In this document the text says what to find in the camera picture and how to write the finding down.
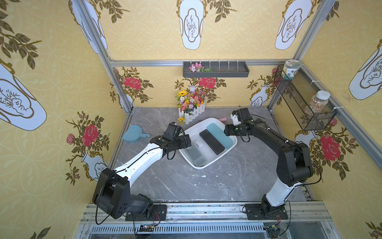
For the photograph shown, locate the clear plastic pencil case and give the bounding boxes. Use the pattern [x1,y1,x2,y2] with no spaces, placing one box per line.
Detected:
[191,134,216,160]

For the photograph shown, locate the teal translucent pencil case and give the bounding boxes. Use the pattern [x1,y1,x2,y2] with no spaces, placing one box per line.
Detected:
[207,123,234,149]

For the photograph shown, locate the black pencil case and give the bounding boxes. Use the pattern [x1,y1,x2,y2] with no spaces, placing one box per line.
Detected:
[200,129,225,155]

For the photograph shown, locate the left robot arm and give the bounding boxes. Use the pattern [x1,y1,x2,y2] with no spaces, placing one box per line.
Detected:
[93,122,191,219]

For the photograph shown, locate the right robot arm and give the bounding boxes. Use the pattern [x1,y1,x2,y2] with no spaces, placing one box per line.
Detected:
[224,108,313,214]

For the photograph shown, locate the white storage box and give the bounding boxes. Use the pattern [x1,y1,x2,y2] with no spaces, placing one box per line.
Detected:
[180,118,237,169]

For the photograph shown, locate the flower pot with white fence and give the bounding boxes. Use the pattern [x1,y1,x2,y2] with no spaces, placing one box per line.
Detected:
[176,90,206,124]

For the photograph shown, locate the pink flowers on shelf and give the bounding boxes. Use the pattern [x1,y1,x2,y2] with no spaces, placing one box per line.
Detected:
[189,62,211,72]

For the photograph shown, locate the jar with patterned label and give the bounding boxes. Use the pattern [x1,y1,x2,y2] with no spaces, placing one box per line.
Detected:
[281,59,301,80]

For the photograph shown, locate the clear jar white lid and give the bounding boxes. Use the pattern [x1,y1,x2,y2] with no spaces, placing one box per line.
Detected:
[305,91,331,115]

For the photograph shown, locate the left circuit board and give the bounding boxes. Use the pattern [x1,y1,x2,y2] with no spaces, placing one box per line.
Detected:
[138,224,156,233]

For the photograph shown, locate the circuit board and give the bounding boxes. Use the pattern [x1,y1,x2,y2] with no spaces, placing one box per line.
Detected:
[263,226,281,239]
[138,224,156,233]

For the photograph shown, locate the right circuit board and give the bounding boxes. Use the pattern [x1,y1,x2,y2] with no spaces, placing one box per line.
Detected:
[263,226,281,239]

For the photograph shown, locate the black wire basket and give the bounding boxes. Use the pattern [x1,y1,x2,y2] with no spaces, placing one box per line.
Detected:
[274,65,337,131]

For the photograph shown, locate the grey wall shelf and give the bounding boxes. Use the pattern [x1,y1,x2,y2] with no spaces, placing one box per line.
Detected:
[183,60,250,78]

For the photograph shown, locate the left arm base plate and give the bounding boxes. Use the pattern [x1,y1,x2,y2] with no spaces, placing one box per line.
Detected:
[125,204,167,222]

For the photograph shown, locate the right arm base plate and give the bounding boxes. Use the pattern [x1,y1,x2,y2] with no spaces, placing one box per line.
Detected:
[243,204,289,220]

